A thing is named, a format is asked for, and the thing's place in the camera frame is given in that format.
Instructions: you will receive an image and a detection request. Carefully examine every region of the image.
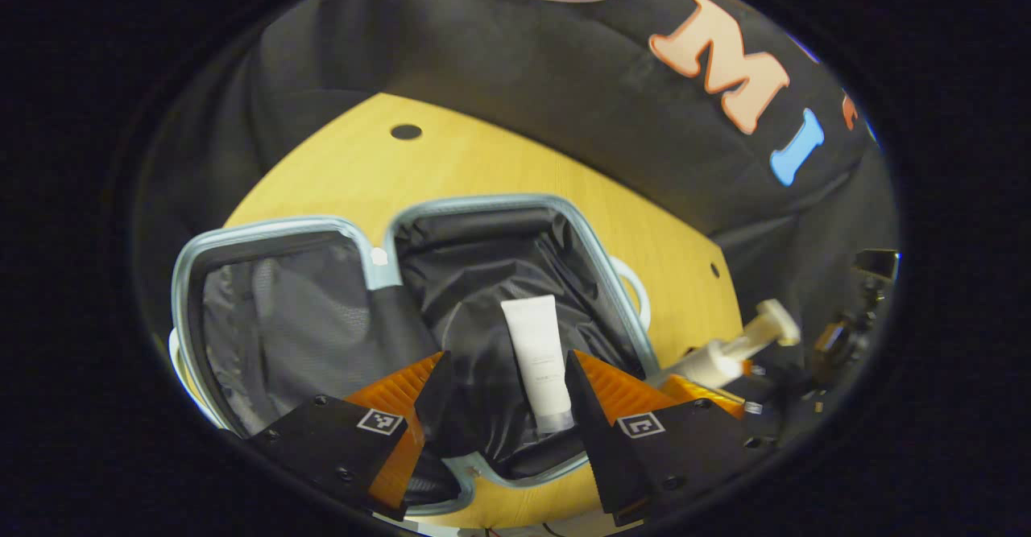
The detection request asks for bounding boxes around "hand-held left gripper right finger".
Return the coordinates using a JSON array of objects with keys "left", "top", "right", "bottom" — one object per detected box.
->
[{"left": 564, "top": 349, "right": 774, "bottom": 527}]

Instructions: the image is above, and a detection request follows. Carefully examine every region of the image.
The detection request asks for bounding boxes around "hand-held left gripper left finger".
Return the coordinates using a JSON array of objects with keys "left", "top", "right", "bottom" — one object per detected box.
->
[{"left": 246, "top": 350, "right": 466, "bottom": 522}]

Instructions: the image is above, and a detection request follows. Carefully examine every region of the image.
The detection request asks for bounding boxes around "white pump bottle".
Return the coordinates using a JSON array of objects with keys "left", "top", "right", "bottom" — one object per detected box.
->
[{"left": 656, "top": 299, "right": 802, "bottom": 389}]

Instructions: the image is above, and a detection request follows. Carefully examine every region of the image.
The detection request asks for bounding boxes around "light blue suitcase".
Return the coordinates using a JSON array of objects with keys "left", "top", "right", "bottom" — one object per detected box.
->
[{"left": 169, "top": 193, "right": 665, "bottom": 518}]

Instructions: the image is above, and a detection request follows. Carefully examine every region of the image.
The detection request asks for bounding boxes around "white skin care tube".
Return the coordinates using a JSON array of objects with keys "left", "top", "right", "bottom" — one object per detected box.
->
[{"left": 500, "top": 295, "right": 576, "bottom": 433}]

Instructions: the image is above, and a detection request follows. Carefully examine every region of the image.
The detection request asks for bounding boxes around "black backdrop cloth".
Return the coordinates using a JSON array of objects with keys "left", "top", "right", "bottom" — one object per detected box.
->
[{"left": 133, "top": 0, "right": 901, "bottom": 377}]

